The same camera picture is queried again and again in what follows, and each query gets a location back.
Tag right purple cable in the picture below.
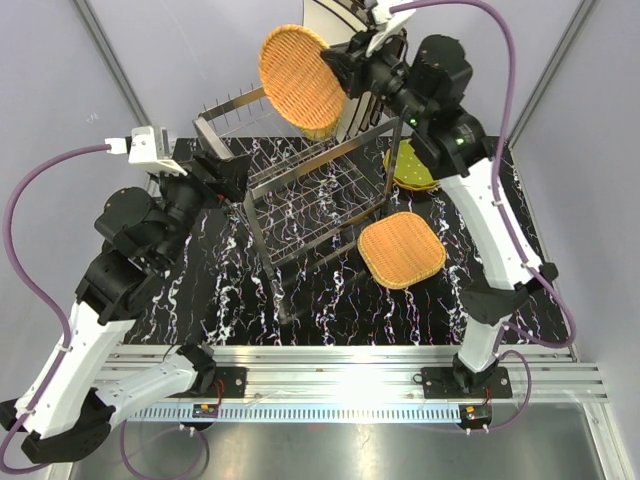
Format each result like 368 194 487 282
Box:
389 0 577 434

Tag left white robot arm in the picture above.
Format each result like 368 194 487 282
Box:
1 150 251 469

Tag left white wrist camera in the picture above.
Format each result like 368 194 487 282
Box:
104 125 187 177

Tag green polka dot plate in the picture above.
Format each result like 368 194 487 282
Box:
394 139 434 180

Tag purple cable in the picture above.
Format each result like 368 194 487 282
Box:
0 143 209 476
389 0 577 434

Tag orange polka dot plate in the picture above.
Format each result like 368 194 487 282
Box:
393 153 439 191

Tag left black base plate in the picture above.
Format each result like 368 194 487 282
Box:
196 366 248 400

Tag white middle square plate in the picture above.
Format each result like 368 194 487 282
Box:
358 94 384 132

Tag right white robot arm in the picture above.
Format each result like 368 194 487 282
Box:
320 32 558 397

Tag round woven wicker plate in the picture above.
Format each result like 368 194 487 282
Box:
258 24 346 129

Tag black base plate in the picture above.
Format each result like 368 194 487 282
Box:
412 366 513 400
196 366 248 400

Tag cream black-rimmed square plate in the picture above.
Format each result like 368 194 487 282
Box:
303 0 371 142

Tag aluminium mounting rail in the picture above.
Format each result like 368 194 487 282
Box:
125 345 607 424

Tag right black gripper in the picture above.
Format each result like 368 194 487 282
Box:
321 23 429 130

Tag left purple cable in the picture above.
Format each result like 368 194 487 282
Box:
0 143 209 476

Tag woven wicker tray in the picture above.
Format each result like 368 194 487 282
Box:
357 211 447 290

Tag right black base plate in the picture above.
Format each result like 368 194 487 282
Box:
412 366 513 400

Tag stainless steel dish rack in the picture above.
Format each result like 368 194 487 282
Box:
193 87 402 323

